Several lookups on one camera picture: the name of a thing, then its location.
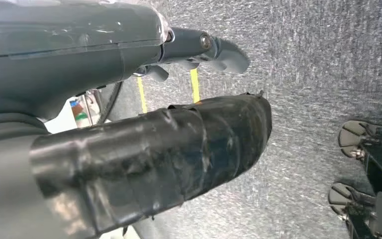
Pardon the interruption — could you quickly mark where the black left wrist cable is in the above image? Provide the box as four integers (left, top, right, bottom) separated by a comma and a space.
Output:
97, 81, 124, 125

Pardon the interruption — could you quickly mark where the yellow floor tape square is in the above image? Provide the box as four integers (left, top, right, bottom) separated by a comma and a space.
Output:
136, 68, 201, 115

